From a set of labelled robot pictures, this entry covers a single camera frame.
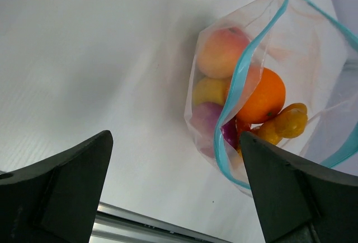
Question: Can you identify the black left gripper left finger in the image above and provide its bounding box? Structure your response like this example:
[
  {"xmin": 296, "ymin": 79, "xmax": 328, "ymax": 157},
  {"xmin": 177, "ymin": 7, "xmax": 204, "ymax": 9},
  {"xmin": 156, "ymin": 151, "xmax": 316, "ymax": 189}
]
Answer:
[{"xmin": 1, "ymin": 130, "xmax": 113, "ymax": 242}]

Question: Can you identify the yellow fake pear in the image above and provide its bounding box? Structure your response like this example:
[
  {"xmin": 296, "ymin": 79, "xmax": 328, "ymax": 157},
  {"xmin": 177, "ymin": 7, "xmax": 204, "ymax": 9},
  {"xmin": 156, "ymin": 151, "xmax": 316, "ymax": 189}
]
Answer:
[{"xmin": 192, "ymin": 77, "xmax": 231, "ymax": 106}]

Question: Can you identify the pink fake peach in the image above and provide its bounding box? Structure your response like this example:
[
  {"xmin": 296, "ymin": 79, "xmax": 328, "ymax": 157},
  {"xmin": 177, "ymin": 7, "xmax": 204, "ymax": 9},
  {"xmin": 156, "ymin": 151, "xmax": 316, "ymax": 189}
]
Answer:
[{"xmin": 196, "ymin": 27, "xmax": 250, "ymax": 79}]

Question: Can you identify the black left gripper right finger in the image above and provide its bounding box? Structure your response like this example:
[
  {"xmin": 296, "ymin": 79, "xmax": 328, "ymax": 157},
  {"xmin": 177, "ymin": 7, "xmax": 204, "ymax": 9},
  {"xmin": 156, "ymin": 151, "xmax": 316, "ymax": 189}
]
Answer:
[{"xmin": 240, "ymin": 132, "xmax": 357, "ymax": 242}]

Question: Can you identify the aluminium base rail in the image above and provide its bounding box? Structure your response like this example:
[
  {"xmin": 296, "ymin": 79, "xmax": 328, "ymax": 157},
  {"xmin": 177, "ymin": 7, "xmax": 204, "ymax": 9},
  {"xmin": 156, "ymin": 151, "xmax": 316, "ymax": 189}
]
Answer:
[{"xmin": 89, "ymin": 202, "xmax": 224, "ymax": 242}]

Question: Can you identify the clear zip top bag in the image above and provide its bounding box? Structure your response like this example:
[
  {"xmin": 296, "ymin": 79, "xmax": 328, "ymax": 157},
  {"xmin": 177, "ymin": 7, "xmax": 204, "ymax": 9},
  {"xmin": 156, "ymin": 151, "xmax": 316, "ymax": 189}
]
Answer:
[{"xmin": 185, "ymin": 0, "xmax": 357, "ymax": 195}]

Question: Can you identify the yellow-orange fake pretzel cluster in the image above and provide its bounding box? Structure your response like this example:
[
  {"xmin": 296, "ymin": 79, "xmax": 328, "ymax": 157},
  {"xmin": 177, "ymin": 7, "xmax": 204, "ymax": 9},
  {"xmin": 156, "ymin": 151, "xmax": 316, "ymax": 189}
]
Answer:
[{"xmin": 251, "ymin": 103, "xmax": 308, "ymax": 145}]

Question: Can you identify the red-orange fake pepper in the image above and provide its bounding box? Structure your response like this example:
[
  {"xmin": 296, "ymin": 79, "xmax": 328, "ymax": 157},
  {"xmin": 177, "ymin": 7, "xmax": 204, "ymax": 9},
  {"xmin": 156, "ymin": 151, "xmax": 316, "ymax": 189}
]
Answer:
[{"xmin": 235, "ymin": 119, "xmax": 251, "ymax": 140}]

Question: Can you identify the purple fake fruit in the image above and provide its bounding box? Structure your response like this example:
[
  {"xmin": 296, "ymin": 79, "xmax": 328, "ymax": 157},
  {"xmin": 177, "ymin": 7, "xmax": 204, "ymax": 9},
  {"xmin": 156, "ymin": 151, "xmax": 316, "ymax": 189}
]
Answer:
[{"xmin": 190, "ymin": 102, "xmax": 238, "ymax": 158}]

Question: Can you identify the orange fake orange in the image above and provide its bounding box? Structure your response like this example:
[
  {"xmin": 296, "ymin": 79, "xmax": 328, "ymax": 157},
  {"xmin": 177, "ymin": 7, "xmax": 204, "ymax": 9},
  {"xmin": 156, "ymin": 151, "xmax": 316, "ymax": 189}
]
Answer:
[{"xmin": 236, "ymin": 68, "xmax": 286, "ymax": 124}]

